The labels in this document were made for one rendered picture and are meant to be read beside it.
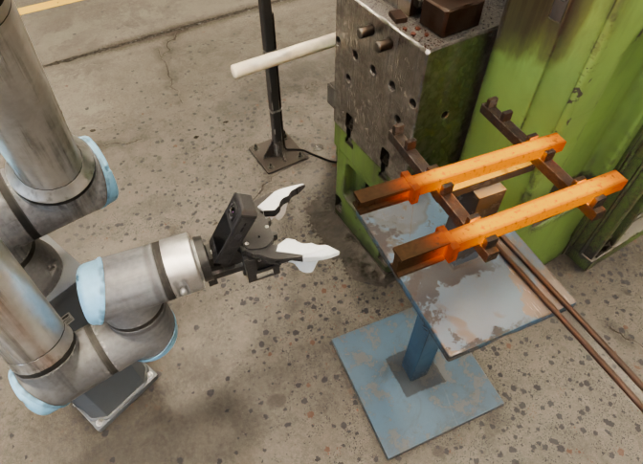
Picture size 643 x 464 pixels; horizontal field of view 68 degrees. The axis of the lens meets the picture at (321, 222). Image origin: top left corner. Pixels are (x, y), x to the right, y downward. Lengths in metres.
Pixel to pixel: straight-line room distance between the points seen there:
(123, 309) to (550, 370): 1.38
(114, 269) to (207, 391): 0.96
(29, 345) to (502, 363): 1.38
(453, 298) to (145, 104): 2.02
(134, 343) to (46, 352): 0.12
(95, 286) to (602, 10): 1.00
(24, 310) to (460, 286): 0.76
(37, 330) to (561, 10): 1.09
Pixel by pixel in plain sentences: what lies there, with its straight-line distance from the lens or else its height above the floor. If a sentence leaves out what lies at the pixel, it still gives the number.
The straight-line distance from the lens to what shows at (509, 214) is 0.80.
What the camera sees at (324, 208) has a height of 0.00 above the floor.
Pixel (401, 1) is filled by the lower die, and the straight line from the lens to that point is 1.29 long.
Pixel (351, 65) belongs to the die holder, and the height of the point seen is 0.72.
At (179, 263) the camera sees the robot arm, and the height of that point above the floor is 0.94.
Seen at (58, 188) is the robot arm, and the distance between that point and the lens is 1.00.
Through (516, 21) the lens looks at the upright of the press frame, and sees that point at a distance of 1.24.
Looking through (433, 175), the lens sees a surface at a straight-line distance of 0.82.
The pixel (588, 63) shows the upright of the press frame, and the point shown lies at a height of 0.95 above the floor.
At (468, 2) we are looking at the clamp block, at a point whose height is 0.98.
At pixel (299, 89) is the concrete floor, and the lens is 2.61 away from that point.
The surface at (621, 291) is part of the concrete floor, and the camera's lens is 2.06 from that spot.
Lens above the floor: 1.49
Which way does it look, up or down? 50 degrees down
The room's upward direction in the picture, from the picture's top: straight up
